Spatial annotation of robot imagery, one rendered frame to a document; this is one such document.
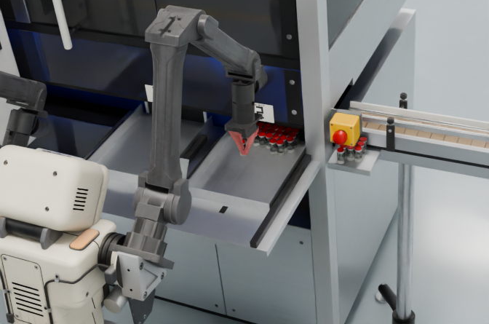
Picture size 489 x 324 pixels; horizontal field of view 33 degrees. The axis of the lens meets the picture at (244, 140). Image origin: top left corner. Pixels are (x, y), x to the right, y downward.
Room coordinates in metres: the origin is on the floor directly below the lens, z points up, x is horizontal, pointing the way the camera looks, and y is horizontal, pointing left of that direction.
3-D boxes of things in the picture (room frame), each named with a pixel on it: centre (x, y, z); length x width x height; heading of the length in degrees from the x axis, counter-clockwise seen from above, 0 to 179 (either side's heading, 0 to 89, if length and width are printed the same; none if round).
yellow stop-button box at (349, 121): (1.93, -0.29, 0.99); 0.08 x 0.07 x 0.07; 152
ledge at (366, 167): (1.96, -0.32, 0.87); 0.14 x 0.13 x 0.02; 152
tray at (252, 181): (1.94, -0.01, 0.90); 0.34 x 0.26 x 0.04; 152
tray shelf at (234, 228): (1.96, 0.17, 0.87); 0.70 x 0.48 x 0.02; 62
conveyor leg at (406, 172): (1.99, -0.48, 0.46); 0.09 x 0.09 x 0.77; 62
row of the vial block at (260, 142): (2.04, -0.06, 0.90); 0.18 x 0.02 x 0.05; 62
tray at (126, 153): (2.10, 0.29, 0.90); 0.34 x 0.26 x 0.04; 152
